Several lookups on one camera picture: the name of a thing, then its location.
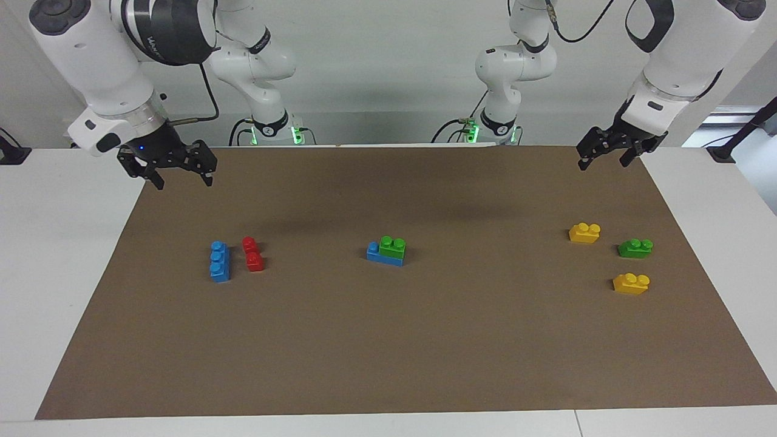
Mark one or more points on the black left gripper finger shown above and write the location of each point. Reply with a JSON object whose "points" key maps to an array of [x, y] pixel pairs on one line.
{"points": [[596, 142], [637, 150]]}

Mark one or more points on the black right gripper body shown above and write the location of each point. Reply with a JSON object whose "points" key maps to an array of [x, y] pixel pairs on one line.
{"points": [[158, 149]]}

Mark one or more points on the yellow two-stud toy block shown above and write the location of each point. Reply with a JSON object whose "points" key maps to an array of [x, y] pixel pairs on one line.
{"points": [[584, 235], [630, 285]]}

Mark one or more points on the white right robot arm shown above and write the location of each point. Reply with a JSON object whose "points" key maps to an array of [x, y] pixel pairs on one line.
{"points": [[91, 54]]}

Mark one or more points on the green two-stud toy block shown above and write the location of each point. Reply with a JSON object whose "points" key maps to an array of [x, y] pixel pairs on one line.
{"points": [[634, 249], [393, 249]]}

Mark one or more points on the black stand with pole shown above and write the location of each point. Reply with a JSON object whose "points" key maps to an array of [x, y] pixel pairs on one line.
{"points": [[722, 152]]}

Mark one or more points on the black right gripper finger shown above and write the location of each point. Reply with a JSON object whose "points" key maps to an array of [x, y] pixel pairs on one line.
{"points": [[203, 161], [152, 177]]}

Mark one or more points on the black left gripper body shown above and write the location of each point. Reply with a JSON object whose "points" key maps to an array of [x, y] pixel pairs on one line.
{"points": [[634, 141]]}

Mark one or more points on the black table clamp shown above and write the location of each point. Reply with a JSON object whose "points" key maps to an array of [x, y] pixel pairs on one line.
{"points": [[12, 155]]}

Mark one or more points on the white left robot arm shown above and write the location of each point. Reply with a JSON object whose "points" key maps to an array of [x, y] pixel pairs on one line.
{"points": [[674, 54]]}

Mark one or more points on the brown table mat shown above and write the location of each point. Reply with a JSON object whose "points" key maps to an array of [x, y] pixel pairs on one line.
{"points": [[388, 340]]}

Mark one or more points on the grey metal frame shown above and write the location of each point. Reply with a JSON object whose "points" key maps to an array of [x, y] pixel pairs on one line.
{"points": [[737, 112]]}

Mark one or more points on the red two-stud toy block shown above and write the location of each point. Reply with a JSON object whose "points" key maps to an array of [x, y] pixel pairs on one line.
{"points": [[254, 262]]}

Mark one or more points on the blue three-stud toy block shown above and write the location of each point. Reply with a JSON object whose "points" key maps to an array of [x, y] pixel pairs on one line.
{"points": [[220, 267], [379, 257]]}

